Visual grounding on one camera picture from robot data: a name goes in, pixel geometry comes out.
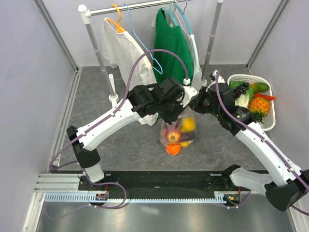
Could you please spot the clear pink-dotted zip bag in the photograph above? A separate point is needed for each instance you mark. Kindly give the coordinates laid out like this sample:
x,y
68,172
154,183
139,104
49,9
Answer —
x,y
176,126

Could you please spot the yellow squash toy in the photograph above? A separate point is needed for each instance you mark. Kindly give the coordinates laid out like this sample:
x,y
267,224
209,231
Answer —
x,y
185,144

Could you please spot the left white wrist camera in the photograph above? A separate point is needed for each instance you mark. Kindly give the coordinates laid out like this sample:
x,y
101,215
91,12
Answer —
x,y
189,94

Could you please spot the aluminium frame post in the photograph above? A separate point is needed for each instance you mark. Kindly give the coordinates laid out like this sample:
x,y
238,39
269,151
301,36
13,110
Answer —
x,y
267,32
56,34

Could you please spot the teal padded hanger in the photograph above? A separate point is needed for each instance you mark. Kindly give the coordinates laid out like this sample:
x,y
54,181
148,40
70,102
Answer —
x,y
175,16

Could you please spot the left aluminium frame post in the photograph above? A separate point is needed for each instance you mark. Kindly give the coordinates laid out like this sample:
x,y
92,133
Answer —
x,y
56,34

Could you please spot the right aluminium frame post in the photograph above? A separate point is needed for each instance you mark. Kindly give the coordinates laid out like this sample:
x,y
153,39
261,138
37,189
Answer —
x,y
267,32

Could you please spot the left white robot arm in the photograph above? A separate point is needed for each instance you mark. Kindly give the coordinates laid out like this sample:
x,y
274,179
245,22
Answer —
x,y
167,99

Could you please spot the white t-shirt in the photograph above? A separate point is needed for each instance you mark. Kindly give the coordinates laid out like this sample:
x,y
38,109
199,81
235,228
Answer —
x,y
122,50

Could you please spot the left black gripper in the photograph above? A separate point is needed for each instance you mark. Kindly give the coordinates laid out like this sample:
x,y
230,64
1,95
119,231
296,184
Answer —
x,y
170,119

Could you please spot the red chili pepper toy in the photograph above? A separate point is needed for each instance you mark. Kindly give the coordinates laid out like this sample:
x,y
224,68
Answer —
x,y
269,98

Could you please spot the white-green cabbage toy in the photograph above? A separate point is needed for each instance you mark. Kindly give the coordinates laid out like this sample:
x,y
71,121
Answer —
x,y
243,100

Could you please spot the orange spiky kiwano toy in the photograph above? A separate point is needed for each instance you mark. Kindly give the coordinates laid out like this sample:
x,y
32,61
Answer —
x,y
260,108

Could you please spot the orange hanger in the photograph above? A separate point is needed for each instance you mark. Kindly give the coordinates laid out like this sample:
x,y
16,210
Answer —
x,y
117,23

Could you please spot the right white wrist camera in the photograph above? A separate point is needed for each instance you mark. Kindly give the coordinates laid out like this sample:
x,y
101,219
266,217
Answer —
x,y
215,79

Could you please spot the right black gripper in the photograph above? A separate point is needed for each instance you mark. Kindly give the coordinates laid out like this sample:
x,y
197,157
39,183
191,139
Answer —
x,y
195,104

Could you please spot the purple eggplant toy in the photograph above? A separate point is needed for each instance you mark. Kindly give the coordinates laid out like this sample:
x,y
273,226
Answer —
x,y
187,136

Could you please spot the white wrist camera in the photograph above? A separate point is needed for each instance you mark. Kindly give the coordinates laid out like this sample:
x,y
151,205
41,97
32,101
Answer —
x,y
189,94
215,79

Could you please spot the slotted cable duct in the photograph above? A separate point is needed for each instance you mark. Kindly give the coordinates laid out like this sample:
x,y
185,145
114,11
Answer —
x,y
103,198

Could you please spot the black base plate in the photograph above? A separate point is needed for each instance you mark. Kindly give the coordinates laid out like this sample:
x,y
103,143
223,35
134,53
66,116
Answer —
x,y
163,184

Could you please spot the black grapes toy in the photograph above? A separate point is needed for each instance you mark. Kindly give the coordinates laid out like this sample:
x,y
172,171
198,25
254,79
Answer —
x,y
238,88

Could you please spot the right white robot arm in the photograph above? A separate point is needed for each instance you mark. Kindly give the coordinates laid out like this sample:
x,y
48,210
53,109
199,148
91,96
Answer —
x,y
285,183

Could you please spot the yellow pear toy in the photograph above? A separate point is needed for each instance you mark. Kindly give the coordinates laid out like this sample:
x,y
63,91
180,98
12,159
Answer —
x,y
188,124

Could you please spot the red apple toy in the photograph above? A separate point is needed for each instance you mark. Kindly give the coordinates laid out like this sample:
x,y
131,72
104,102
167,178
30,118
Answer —
x,y
172,136

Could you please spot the white tank top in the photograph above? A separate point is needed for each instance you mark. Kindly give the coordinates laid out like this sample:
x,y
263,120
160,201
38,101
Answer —
x,y
174,33

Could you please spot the silver clothes rack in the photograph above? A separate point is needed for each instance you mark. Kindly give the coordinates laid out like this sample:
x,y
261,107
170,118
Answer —
x,y
86,14

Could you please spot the orange toy fruit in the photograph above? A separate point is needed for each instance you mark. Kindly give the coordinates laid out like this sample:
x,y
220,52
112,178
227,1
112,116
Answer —
x,y
173,149

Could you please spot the white fruit basket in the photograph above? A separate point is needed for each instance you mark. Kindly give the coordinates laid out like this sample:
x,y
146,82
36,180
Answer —
x,y
269,120

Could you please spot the green t-shirt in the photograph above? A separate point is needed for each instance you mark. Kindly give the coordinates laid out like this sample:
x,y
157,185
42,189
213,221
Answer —
x,y
172,39

